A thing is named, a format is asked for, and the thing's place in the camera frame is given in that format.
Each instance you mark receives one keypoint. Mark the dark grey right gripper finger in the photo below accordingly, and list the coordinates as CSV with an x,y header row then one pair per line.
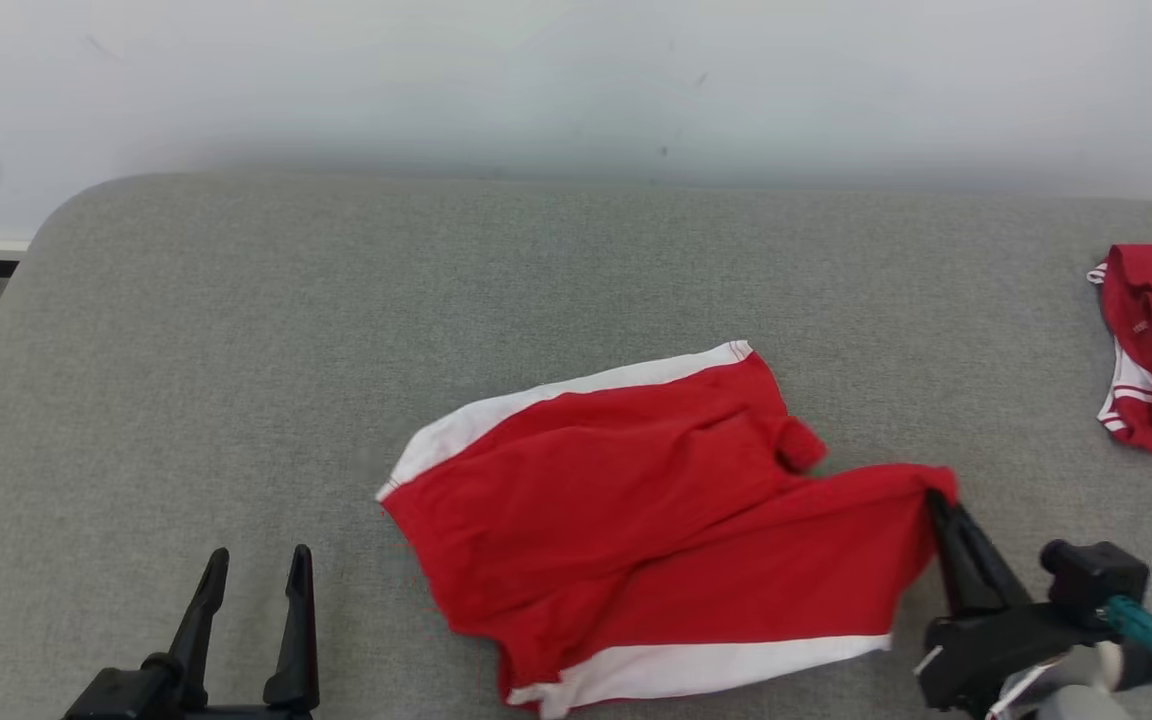
x,y
961,580
998,580

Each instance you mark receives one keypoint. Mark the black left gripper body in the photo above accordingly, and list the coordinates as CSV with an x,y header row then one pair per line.
x,y
136,705

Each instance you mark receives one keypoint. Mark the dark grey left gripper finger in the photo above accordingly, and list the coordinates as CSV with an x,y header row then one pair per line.
x,y
298,640
201,630

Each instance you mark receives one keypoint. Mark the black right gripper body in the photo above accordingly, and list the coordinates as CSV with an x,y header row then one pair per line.
x,y
996,650

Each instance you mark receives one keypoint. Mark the red shorts with white stripes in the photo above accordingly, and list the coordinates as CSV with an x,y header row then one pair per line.
x,y
636,500

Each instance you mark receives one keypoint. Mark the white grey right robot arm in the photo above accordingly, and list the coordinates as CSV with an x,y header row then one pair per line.
x,y
1076,705

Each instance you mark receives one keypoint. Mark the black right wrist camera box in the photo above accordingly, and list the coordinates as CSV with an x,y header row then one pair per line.
x,y
1096,575

